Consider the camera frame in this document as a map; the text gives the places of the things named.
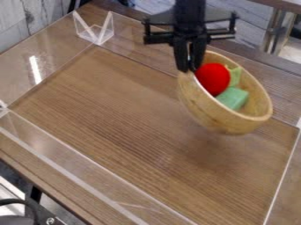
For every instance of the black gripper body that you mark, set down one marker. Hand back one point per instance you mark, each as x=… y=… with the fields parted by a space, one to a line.
x=164 y=25

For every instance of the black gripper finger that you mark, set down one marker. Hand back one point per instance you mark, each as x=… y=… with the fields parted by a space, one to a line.
x=180 y=54
x=197 y=52

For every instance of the red plush fruit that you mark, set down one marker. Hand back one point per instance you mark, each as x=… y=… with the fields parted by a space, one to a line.
x=217 y=77

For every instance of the wooden bowl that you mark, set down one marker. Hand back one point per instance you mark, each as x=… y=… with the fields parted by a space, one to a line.
x=210 y=113

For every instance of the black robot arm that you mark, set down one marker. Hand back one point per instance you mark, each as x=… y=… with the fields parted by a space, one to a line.
x=189 y=8

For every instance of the green rectangular block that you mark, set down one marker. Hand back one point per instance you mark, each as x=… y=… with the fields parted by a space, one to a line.
x=233 y=98

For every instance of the metal stand in background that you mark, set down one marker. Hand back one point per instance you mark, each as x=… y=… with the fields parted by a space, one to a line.
x=279 y=26

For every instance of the black table leg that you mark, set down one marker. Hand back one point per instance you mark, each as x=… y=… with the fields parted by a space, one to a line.
x=35 y=194

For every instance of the clear acrylic corner bracket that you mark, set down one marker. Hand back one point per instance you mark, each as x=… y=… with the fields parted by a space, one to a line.
x=94 y=33

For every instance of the clear acrylic front wall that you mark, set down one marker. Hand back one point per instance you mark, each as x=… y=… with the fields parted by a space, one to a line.
x=102 y=197

